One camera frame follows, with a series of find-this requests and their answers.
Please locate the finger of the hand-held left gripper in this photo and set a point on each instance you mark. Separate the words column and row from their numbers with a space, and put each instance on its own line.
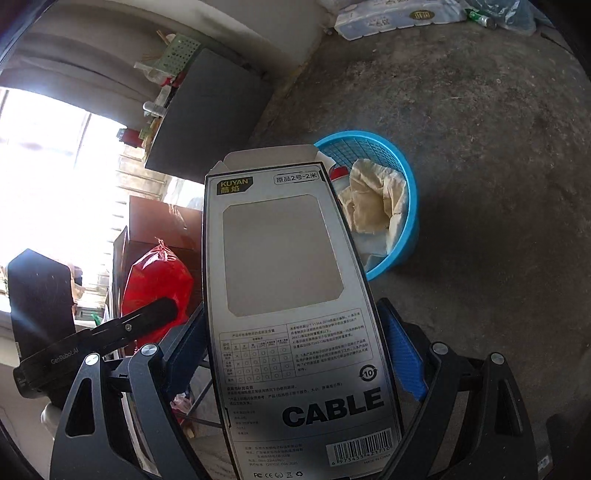
column 152, row 316

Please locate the blue plastic basket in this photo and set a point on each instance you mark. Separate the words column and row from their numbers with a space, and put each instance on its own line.
column 406, row 221

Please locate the red and white wrapper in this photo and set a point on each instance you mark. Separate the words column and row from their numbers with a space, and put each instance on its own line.
column 338, row 174

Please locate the green plastic bottle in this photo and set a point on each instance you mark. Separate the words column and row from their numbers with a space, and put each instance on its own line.
column 480, row 17

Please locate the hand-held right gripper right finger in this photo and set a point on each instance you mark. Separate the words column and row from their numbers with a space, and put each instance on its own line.
column 406, row 350

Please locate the red plastic bag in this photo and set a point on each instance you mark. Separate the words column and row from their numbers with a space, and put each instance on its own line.
column 157, row 277

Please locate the cream crumpled bag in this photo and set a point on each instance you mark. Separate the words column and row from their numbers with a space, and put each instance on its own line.
column 374, row 198

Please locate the toilet paper pack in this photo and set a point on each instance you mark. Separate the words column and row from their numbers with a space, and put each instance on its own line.
column 392, row 18

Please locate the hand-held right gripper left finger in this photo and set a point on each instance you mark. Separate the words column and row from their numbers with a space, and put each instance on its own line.
column 189, row 344

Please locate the black cabinet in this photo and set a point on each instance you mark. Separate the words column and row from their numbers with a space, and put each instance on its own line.
column 207, row 115

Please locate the green perforated basket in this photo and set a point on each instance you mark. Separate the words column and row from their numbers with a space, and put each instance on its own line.
column 178, row 55

